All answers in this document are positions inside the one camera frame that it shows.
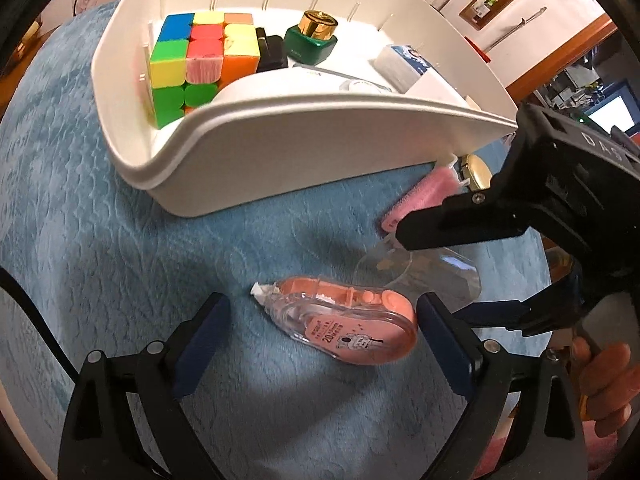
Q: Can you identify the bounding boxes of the pink correction tape dispenser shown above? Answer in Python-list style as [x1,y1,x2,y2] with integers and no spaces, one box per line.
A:
[249,275,417,365]

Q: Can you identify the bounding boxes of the metal rod on wall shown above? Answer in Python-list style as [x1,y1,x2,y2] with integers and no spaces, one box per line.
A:
[487,5,549,52]

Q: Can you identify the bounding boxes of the small black clip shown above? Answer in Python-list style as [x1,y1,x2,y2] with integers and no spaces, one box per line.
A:
[255,27,290,74]

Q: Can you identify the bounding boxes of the blue plush blanket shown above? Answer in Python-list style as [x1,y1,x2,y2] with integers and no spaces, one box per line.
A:
[0,0,552,480]

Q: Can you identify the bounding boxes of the round gold compact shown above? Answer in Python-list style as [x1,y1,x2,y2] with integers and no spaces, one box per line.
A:
[459,154,494,194]

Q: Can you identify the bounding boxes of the white box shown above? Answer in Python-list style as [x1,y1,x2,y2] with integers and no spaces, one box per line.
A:
[374,43,444,95]

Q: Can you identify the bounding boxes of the clear plastic cap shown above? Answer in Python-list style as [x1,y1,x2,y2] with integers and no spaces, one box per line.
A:
[350,244,482,307]

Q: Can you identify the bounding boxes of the person's pink clothing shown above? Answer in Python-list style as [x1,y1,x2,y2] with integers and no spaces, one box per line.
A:
[470,417,603,480]

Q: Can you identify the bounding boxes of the person's right hand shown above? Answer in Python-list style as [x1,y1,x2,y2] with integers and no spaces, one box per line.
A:
[570,336,634,437]

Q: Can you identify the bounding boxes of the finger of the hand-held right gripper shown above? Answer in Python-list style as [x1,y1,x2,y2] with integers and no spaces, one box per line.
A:
[452,279,586,338]
[395,187,542,253]

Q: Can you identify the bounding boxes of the colourful puzzle cube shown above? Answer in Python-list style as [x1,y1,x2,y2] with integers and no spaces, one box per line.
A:
[148,11,264,131]

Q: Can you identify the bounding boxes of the lit computer screen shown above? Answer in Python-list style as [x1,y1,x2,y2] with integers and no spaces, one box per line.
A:
[582,95,637,136]

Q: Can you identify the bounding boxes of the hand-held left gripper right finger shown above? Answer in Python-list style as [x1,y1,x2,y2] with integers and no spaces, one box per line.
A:
[416,291,589,480]

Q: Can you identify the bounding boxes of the green bottle with gold cap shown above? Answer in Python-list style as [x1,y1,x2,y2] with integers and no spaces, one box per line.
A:
[283,10,339,66]

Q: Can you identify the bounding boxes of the wooden door frame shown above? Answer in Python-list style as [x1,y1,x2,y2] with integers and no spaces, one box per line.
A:
[504,12,619,104]

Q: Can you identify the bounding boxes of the white plastic storage tray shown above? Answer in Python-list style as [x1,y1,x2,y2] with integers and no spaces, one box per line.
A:
[90,0,519,219]

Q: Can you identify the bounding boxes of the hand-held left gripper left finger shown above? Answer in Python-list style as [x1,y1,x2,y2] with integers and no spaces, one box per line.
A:
[59,291,231,480]

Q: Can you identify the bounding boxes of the black cable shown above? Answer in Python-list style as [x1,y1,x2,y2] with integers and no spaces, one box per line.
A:
[0,265,82,387]

